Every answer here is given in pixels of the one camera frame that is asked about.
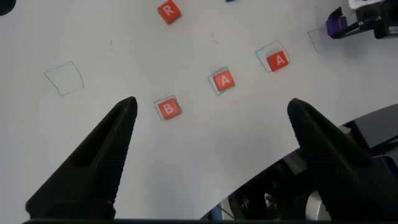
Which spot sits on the orange letter B block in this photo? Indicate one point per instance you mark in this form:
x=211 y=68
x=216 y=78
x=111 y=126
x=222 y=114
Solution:
x=168 y=109

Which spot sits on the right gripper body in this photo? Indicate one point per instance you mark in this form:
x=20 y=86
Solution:
x=385 y=18

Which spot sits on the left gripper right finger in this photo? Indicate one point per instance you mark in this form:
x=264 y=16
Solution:
x=339 y=168

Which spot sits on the orange letter A block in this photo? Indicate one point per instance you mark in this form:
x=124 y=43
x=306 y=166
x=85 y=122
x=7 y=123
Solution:
x=224 y=81
x=278 y=60

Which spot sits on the orange letter R block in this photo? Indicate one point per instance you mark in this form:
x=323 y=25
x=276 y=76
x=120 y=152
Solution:
x=168 y=11

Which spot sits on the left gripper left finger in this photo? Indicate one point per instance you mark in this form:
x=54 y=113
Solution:
x=93 y=168

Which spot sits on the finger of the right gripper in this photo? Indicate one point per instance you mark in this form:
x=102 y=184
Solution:
x=335 y=14
x=351 y=31

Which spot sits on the purple letter I block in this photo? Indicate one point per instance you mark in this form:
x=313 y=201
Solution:
x=335 y=26

